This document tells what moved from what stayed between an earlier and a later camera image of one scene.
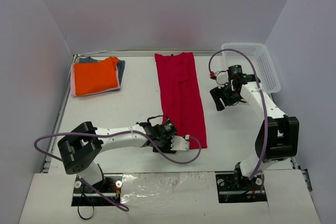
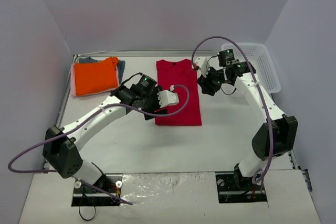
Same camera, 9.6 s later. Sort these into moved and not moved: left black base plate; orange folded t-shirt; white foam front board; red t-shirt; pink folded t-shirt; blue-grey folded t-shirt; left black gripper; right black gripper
Moved: right black gripper; left black gripper; red t-shirt
Not moved: left black base plate; white foam front board; orange folded t-shirt; pink folded t-shirt; blue-grey folded t-shirt
